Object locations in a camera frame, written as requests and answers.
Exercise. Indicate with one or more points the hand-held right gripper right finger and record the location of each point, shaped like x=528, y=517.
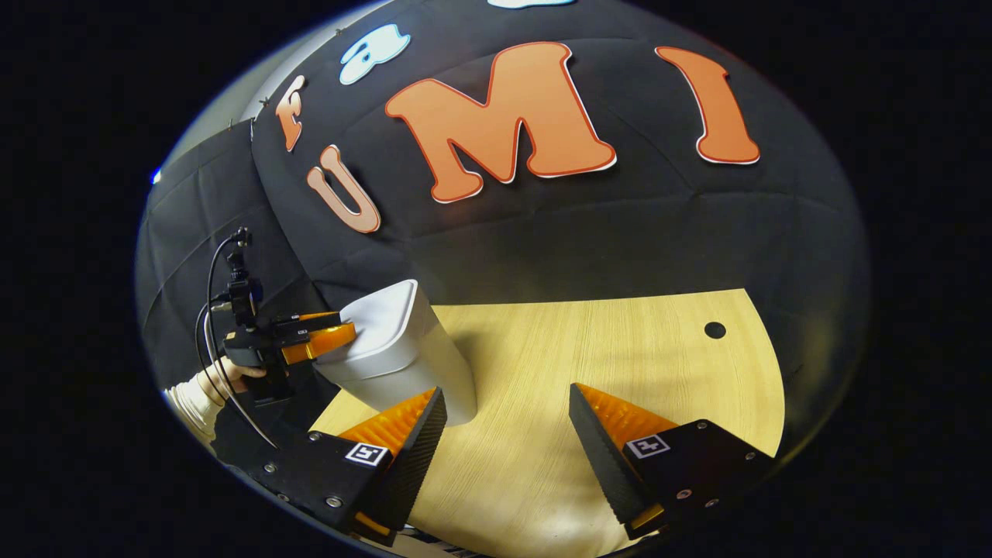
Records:
x=601, y=465

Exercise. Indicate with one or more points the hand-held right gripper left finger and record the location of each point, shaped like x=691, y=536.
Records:
x=411, y=465

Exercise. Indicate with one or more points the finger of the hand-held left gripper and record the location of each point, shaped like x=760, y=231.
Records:
x=322, y=342
x=310, y=319

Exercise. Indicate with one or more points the white desktop garbage bin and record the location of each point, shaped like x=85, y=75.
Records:
x=395, y=356

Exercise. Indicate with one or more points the wooden desktop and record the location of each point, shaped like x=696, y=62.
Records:
x=581, y=372

